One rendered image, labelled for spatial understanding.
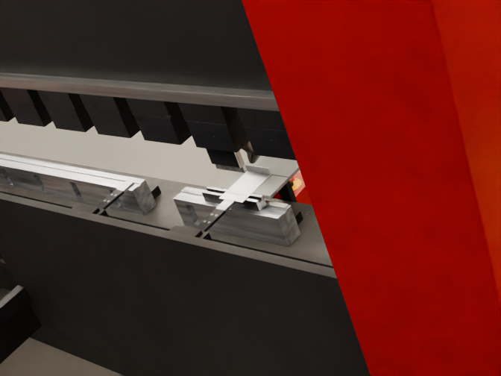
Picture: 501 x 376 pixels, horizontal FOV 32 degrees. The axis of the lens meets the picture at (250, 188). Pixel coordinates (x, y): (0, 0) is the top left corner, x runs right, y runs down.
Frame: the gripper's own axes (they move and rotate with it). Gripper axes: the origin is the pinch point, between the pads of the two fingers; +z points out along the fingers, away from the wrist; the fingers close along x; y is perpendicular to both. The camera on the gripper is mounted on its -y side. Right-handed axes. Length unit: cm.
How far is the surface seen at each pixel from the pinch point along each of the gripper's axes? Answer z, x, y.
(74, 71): -14, -12, 54
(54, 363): 95, -136, -49
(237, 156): 0.1, 6.2, 13.8
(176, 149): -1, -201, -165
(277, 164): 0.6, 3.0, -6.6
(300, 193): 8.2, -8.0, -32.5
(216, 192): 10.4, -8.5, 3.8
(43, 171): 14, -87, 4
